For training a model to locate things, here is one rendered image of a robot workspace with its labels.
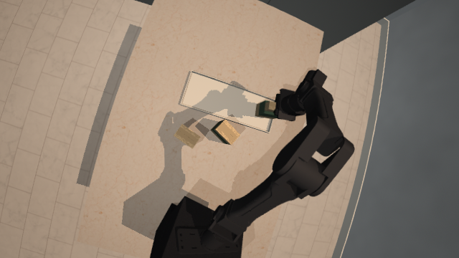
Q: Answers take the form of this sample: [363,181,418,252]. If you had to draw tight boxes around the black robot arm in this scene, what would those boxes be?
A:
[176,69,355,254]

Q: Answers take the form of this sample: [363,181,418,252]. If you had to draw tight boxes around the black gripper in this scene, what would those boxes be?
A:
[274,88,297,121]

